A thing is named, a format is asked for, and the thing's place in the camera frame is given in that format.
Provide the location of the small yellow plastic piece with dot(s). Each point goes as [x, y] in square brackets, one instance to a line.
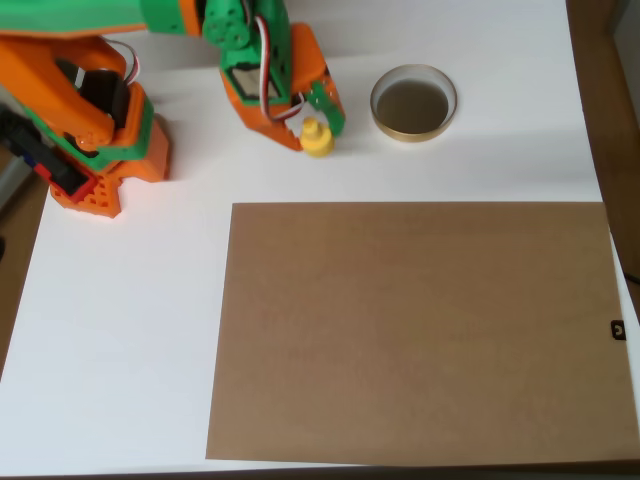
[317, 142]

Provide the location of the orange robot base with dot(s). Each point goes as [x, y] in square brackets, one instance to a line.
[150, 160]

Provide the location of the brown cardboard sheet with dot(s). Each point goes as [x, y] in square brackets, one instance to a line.
[400, 325]

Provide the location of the black controller board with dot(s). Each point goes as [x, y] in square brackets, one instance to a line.
[50, 160]

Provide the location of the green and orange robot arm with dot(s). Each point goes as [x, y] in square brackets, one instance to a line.
[75, 15]

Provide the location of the small black clip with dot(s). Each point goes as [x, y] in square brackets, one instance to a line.
[618, 330]

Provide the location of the round gold-rimmed dish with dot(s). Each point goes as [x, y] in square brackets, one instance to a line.
[412, 107]

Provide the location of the orange gripper, black servo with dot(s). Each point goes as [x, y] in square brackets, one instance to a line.
[311, 61]

